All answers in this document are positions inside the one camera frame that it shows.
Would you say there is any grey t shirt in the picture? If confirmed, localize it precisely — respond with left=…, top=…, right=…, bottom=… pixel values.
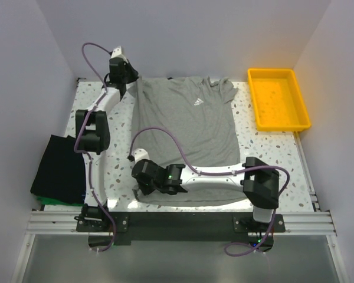
left=126, top=75, right=241, bottom=207

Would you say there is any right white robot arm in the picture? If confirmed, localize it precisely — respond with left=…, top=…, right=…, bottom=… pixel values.
left=132, top=157, right=279, bottom=232

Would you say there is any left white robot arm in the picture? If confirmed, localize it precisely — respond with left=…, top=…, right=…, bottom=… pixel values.
left=74, top=54, right=139, bottom=207

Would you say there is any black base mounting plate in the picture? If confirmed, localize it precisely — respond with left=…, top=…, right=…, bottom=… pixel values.
left=75, top=209, right=286, bottom=247

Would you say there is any yellow plastic bin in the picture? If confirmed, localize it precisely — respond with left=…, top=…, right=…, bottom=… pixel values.
left=247, top=68, right=311, bottom=132

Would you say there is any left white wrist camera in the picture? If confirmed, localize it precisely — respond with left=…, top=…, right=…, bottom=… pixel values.
left=110, top=46, right=127, bottom=61

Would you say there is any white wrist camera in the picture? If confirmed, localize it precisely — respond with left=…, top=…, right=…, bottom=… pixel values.
left=127, top=148, right=149, bottom=163
left=110, top=46, right=127, bottom=61

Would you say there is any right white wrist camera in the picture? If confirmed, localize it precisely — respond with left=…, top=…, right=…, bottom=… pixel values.
left=127, top=148, right=149, bottom=163

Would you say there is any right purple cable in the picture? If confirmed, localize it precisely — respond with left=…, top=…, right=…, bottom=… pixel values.
left=128, top=126, right=290, bottom=258

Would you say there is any purple cable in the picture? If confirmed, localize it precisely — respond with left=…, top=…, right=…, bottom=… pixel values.
left=73, top=42, right=117, bottom=253
left=128, top=126, right=290, bottom=258

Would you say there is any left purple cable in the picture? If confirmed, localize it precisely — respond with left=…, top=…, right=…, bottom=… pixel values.
left=73, top=42, right=117, bottom=253

